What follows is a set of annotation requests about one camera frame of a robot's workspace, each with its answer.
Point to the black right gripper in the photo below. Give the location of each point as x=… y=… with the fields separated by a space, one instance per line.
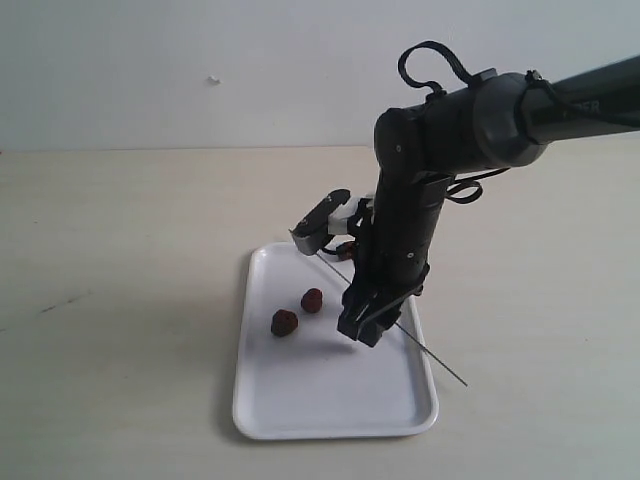
x=392 y=263

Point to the thin metal skewer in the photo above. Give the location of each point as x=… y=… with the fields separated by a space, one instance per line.
x=418 y=343

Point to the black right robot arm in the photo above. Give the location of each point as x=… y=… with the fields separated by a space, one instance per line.
x=500 y=121

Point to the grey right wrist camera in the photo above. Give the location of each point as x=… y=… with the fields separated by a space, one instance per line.
x=339 y=213

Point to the dark red berry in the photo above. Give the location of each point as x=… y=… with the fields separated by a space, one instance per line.
x=312 y=301
x=284 y=322

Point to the white rectangular plastic tray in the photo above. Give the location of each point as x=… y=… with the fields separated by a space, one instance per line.
x=317 y=383

